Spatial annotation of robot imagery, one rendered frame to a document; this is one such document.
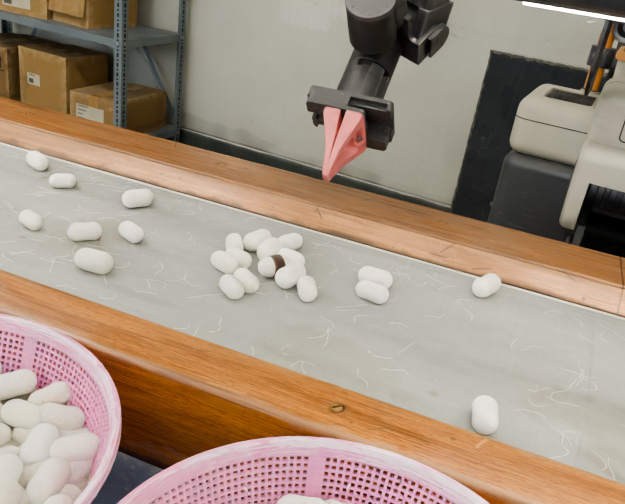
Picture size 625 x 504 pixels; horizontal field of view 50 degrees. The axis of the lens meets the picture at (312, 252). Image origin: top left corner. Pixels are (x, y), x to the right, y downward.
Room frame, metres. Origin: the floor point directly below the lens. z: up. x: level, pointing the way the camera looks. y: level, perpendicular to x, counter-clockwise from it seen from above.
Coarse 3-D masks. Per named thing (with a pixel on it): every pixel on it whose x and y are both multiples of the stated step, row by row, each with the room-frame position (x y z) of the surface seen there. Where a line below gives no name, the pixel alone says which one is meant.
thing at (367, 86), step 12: (360, 60) 0.83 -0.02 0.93; (348, 72) 0.82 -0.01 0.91; (360, 72) 0.81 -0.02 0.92; (372, 72) 0.81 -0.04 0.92; (348, 84) 0.80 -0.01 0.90; (360, 84) 0.80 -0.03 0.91; (372, 84) 0.80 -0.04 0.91; (384, 84) 0.82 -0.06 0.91; (360, 96) 0.78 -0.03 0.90; (372, 96) 0.79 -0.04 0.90; (360, 108) 0.78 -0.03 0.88; (372, 108) 0.77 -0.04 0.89; (384, 108) 0.77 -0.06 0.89; (312, 120) 0.82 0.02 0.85; (372, 120) 0.79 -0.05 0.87; (384, 120) 0.79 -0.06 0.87
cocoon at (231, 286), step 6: (222, 276) 0.56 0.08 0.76; (228, 276) 0.56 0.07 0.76; (234, 276) 0.57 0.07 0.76; (222, 282) 0.56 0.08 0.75; (228, 282) 0.55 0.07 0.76; (234, 282) 0.55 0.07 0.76; (240, 282) 0.56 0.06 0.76; (222, 288) 0.55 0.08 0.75; (228, 288) 0.55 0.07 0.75; (234, 288) 0.55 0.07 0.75; (240, 288) 0.55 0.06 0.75; (228, 294) 0.55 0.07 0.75; (234, 294) 0.54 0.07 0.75; (240, 294) 0.55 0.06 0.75
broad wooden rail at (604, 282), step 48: (48, 144) 0.86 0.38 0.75; (96, 144) 0.86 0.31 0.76; (144, 144) 0.89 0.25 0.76; (192, 192) 0.79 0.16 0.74; (240, 192) 0.78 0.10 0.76; (288, 192) 0.79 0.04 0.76; (336, 192) 0.81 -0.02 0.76; (384, 240) 0.72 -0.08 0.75; (432, 240) 0.71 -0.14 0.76; (480, 240) 0.73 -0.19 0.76; (528, 240) 0.75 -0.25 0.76; (528, 288) 0.66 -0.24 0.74; (576, 288) 0.66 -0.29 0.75; (624, 288) 0.66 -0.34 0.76
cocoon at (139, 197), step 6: (126, 192) 0.72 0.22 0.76; (132, 192) 0.72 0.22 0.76; (138, 192) 0.73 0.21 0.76; (144, 192) 0.73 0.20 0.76; (150, 192) 0.74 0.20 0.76; (126, 198) 0.72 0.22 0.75; (132, 198) 0.72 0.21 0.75; (138, 198) 0.72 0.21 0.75; (144, 198) 0.73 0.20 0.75; (150, 198) 0.73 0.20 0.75; (126, 204) 0.72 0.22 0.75; (132, 204) 0.72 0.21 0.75; (138, 204) 0.72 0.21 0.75; (144, 204) 0.73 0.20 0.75
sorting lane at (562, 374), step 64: (0, 192) 0.71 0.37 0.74; (64, 192) 0.74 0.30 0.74; (0, 256) 0.56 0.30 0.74; (64, 256) 0.58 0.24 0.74; (128, 256) 0.60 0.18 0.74; (192, 256) 0.62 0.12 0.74; (256, 256) 0.65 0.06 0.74; (320, 256) 0.67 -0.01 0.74; (384, 256) 0.70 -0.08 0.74; (192, 320) 0.50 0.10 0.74; (256, 320) 0.52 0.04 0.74; (320, 320) 0.54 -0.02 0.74; (384, 320) 0.55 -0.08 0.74; (448, 320) 0.57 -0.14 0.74; (512, 320) 0.59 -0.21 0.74; (576, 320) 0.61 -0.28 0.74; (384, 384) 0.45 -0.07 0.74; (448, 384) 0.47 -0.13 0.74; (512, 384) 0.48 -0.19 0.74; (576, 384) 0.49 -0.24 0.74; (576, 448) 0.41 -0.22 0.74
